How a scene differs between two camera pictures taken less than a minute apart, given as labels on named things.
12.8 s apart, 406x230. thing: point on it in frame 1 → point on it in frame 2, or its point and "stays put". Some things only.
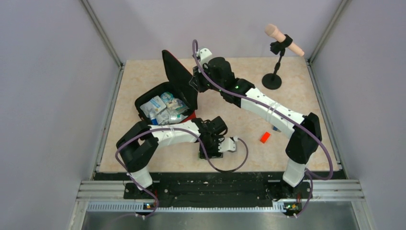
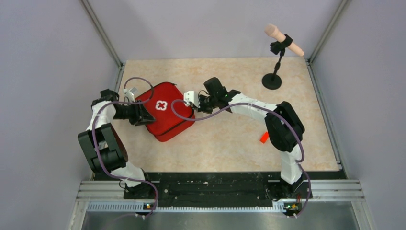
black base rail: (219, 188) stays put
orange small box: (265, 137) stays put
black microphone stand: (273, 81) stays put
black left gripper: (211, 154) → (141, 114)
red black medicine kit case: (181, 83) → (165, 102)
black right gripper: (196, 81) → (201, 109)
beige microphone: (273, 31) stays put
